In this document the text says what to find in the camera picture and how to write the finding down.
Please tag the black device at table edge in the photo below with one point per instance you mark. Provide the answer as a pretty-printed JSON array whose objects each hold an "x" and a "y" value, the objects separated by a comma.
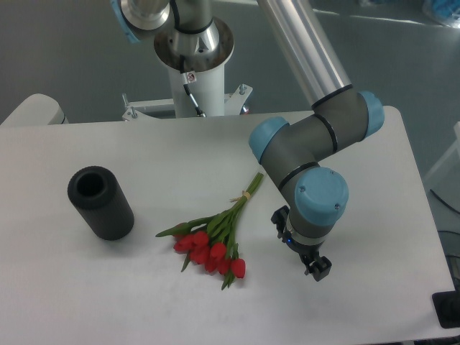
[{"x": 447, "y": 308}]

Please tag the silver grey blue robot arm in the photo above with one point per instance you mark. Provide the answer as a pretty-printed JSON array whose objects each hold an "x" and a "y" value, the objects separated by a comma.
[{"x": 290, "y": 153}]

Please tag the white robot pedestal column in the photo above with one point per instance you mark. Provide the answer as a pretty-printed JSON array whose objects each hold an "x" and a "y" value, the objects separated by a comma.
[{"x": 196, "y": 68}]

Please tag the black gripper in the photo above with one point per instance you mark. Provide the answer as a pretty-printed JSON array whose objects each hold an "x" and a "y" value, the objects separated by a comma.
[{"x": 308, "y": 248}]

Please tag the black ribbed cylindrical vase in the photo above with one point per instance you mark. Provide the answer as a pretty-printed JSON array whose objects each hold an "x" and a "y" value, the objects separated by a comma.
[{"x": 96, "y": 194}]

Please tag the white rounded object left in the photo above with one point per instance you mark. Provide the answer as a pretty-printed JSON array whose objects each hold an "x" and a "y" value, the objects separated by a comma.
[{"x": 36, "y": 110}]

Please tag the red tulip bouquet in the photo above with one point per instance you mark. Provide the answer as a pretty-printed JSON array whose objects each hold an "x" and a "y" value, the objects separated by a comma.
[{"x": 211, "y": 241}]

